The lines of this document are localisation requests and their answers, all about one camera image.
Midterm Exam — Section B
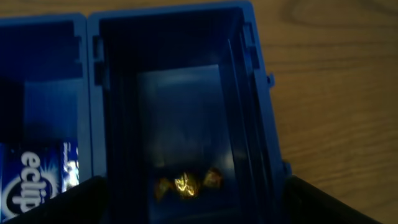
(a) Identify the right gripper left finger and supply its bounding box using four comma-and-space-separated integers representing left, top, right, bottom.
6, 175, 108, 224

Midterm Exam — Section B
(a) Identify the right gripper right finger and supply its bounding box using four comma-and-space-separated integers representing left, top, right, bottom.
283, 175, 384, 224

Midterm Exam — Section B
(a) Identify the blue tray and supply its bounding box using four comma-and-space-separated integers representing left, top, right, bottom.
0, 0, 293, 224

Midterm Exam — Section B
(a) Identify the gold wrapped candy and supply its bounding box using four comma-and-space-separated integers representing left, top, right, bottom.
154, 167, 223, 200

